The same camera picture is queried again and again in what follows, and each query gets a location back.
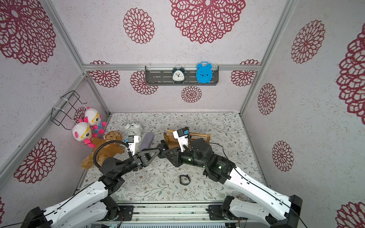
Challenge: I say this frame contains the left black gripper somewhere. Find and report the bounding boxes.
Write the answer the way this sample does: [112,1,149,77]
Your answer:
[117,148,161,178]

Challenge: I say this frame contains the wooden watch stand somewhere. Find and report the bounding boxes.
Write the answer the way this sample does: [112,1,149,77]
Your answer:
[163,130,211,149]

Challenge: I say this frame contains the black watch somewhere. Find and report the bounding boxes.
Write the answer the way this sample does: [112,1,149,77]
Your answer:
[157,140,169,158]
[179,174,191,186]

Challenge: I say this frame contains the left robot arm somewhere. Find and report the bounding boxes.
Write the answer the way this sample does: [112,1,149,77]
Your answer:
[21,149,160,228]

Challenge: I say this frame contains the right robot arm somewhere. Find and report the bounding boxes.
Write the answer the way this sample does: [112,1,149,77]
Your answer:
[158,138,302,228]

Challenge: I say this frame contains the grey glasses case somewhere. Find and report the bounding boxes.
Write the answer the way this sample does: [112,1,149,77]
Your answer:
[139,132,155,151]

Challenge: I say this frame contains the white alarm clock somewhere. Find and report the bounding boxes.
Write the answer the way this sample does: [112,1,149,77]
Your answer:
[124,122,142,139]

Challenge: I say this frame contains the brown teddy bear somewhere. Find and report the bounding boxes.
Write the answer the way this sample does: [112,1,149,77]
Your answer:
[81,131,125,170]

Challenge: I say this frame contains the white pink plush doll back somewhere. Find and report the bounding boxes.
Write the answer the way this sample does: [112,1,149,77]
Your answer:
[78,107,107,135]

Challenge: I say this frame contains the white pink plush doll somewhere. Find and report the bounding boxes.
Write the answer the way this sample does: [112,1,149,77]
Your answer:
[78,107,107,135]
[72,122,95,148]

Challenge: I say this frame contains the white pink plush doll front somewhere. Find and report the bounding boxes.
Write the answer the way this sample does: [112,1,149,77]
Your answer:
[72,122,95,148]

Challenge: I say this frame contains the dark green alarm clock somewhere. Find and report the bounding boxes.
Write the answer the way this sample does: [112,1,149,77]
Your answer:
[172,67,185,84]

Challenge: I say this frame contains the blue alarm clock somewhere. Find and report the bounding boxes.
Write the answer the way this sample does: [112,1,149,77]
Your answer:
[196,62,213,84]

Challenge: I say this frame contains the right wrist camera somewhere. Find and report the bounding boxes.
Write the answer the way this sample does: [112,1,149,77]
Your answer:
[173,127,191,153]

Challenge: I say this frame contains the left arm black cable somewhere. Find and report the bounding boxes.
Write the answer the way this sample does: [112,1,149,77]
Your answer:
[93,140,132,170]

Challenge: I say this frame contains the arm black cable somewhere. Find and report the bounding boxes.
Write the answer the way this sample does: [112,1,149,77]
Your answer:
[210,142,309,228]
[93,140,132,170]

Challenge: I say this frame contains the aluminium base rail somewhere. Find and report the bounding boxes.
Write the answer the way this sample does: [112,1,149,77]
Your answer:
[51,201,291,228]

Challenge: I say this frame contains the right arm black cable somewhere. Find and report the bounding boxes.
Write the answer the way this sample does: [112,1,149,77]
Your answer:
[210,142,309,228]

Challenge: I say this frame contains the grey wall shelf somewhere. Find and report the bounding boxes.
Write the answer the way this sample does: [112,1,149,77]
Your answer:
[144,66,219,86]

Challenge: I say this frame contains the black wire basket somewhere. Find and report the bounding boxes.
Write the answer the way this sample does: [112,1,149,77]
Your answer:
[50,90,87,131]

